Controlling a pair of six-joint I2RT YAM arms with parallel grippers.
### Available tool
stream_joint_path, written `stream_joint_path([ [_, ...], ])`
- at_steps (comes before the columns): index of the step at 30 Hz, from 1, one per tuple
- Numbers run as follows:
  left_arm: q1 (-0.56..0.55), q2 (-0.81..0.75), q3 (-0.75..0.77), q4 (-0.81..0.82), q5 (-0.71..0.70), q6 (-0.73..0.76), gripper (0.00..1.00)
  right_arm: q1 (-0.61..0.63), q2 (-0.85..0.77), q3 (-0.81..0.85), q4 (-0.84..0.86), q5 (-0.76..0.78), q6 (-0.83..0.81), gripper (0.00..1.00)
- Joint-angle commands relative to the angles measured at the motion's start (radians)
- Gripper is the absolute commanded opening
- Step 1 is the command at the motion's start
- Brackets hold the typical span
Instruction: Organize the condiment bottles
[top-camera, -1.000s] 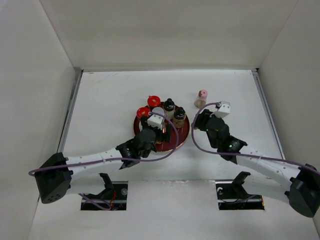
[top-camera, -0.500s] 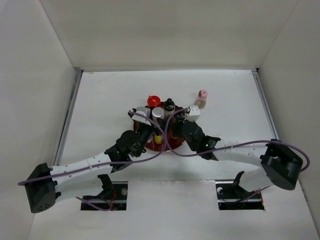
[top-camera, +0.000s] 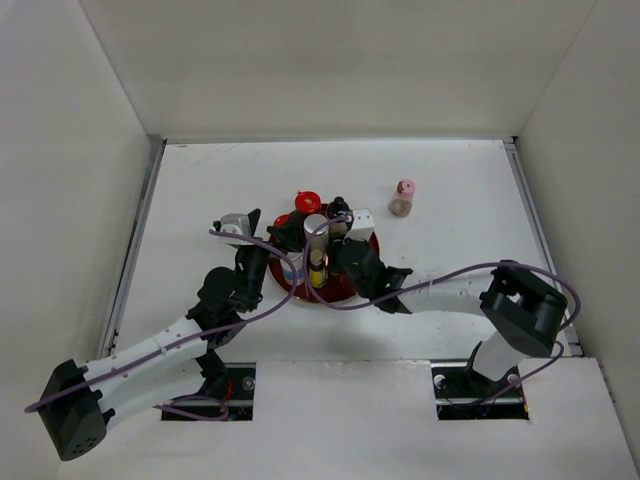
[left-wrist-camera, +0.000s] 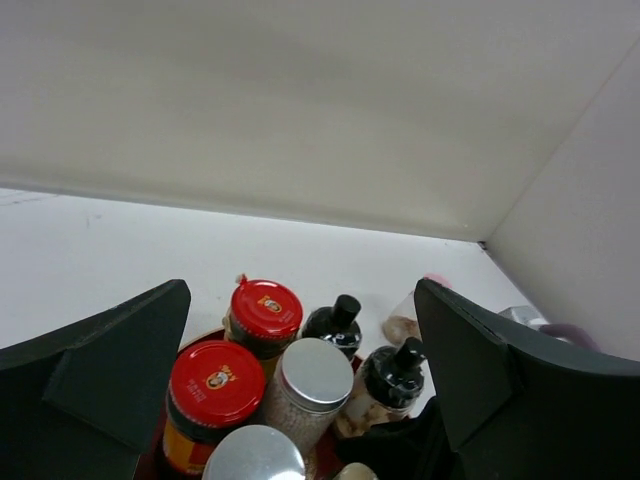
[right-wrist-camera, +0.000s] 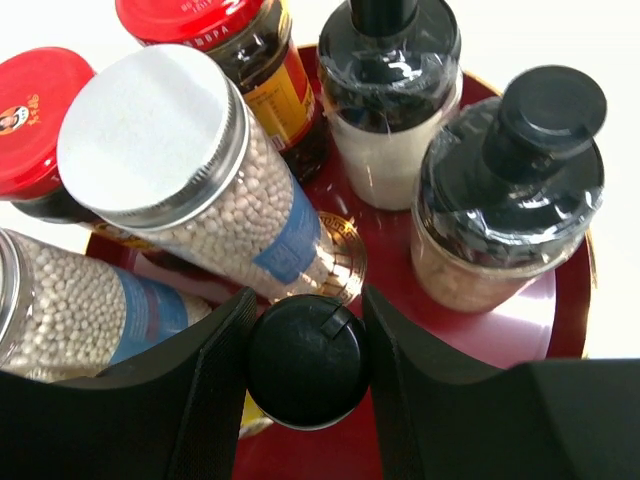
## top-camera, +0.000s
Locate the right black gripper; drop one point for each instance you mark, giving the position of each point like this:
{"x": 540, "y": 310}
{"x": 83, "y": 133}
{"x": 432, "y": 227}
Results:
{"x": 346, "y": 241}

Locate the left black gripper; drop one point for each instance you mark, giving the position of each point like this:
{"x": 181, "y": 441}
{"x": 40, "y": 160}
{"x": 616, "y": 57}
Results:
{"x": 288, "y": 234}

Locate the red-lid chili sauce jar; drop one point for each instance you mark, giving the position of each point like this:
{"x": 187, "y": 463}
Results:
{"x": 281, "y": 220}

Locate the peppercorn jar blue label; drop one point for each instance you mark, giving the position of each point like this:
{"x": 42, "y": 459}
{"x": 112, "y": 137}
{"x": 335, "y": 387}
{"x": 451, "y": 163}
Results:
{"x": 293, "y": 268}

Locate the peppercorn jar silver lid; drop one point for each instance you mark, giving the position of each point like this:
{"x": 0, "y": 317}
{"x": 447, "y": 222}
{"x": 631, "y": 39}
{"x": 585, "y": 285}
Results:
{"x": 316, "y": 233}

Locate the small yellow-label oil bottle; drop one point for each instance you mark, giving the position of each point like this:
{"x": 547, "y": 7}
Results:
{"x": 317, "y": 268}

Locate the black-cap clear spice bottle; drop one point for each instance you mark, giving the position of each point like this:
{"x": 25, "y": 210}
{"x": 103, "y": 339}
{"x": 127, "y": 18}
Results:
{"x": 337, "y": 207}

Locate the pink-cap spice shaker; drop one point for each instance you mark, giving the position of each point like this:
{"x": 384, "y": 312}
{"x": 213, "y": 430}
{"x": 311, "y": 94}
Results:
{"x": 402, "y": 199}

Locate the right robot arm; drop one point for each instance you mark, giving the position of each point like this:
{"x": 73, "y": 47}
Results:
{"x": 526, "y": 311}

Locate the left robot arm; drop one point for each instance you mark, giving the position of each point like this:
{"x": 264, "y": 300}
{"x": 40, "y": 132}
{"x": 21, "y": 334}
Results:
{"x": 81, "y": 404}

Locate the round red lacquer tray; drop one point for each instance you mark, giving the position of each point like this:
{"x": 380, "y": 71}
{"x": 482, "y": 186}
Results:
{"x": 337, "y": 288}

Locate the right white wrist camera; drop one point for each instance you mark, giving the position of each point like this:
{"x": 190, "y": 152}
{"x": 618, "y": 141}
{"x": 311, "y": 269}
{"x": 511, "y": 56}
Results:
{"x": 363, "y": 225}

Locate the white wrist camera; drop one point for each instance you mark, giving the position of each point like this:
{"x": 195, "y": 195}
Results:
{"x": 363, "y": 225}
{"x": 232, "y": 229}

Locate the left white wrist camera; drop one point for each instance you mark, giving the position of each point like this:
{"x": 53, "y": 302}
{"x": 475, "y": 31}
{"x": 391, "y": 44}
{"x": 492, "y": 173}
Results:
{"x": 232, "y": 229}

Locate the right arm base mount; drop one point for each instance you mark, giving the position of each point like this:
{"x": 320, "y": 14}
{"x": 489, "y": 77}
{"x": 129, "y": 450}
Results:
{"x": 461, "y": 394}

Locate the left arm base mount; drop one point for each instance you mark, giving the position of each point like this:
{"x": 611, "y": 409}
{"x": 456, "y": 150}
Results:
{"x": 227, "y": 394}

